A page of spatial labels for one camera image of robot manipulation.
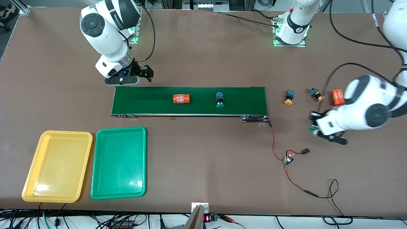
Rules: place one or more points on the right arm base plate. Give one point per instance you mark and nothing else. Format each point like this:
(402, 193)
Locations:
(135, 40)

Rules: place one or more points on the white labelled device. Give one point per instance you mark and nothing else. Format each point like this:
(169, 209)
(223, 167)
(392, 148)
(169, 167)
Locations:
(206, 5)

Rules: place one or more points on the red digit display module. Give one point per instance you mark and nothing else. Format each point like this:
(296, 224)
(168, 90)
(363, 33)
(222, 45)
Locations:
(207, 218)

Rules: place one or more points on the green mushroom push button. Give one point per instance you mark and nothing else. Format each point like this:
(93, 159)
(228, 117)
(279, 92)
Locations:
(220, 98)
(314, 128)

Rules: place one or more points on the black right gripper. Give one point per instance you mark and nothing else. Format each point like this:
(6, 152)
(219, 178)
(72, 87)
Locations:
(137, 68)

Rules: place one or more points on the orange cylinder marked 4680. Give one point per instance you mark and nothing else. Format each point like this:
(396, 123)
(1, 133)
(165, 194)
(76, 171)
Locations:
(181, 99)
(338, 97)

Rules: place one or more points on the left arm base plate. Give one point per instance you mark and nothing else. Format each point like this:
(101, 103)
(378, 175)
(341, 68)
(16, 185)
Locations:
(292, 45)

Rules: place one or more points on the small speed controller board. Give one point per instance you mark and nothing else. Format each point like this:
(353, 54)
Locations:
(288, 159)

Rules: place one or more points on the aluminium camera pole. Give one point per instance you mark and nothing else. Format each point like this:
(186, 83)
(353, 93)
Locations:
(195, 221)

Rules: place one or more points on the aluminium frame profile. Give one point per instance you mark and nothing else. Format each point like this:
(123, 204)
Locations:
(24, 9)

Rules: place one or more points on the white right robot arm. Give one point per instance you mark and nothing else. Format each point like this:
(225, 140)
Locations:
(105, 35)

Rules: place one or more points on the green belt conveyor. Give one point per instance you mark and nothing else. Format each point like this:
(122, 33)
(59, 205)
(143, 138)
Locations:
(152, 101)

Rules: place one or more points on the green plastic tray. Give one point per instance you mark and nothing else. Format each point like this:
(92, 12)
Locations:
(119, 162)

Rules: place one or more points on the yellow plastic tray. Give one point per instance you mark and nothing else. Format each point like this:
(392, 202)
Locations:
(57, 165)

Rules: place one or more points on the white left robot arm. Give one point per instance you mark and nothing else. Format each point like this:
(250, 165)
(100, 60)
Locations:
(362, 105)

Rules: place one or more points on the yellow mushroom push button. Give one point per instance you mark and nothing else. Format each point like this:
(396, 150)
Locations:
(314, 93)
(289, 95)

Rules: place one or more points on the dark camouflage object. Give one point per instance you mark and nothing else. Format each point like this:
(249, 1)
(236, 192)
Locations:
(8, 12)

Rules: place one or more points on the red clip lead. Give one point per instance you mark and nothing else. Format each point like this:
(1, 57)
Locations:
(227, 218)

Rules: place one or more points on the black plug with red lead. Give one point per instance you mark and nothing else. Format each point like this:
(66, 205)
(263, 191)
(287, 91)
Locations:
(306, 151)

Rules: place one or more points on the white pole bracket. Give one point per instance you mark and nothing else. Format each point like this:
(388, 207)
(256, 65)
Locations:
(206, 208)

